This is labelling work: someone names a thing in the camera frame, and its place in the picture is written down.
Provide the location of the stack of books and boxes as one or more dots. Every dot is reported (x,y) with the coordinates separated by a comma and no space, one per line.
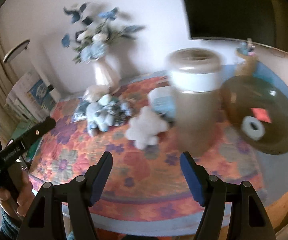
(31,99)

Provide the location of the white ribbed flower vase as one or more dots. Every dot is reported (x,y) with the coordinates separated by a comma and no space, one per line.
(105,75)

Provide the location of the white tape roll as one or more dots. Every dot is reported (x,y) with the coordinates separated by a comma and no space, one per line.
(252,128)

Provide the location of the green checked scrunchie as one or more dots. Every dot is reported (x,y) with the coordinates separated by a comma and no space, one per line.
(121,110)

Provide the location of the blue table mat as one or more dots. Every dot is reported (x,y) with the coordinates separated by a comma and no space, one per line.
(275,170)

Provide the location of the white plush toy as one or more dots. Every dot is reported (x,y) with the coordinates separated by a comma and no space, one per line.
(144,128)

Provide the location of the woven pen holder cup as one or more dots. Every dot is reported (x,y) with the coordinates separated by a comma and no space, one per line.
(247,59)

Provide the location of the light blue plush bear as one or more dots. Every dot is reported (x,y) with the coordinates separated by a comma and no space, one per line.
(98,119)

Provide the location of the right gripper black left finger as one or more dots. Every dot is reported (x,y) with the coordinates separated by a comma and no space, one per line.
(44,219)

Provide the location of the colourful floral table cloth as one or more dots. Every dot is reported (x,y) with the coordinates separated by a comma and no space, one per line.
(143,185)

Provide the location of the blue and white artificial flowers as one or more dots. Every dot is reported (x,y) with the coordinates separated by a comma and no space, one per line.
(93,41)

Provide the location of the black wall television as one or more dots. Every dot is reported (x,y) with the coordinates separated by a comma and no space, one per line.
(263,21)

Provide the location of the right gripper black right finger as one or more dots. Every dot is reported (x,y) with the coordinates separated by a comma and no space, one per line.
(248,217)

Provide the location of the blue tissue pack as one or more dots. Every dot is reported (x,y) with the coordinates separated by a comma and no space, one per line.
(161,101)

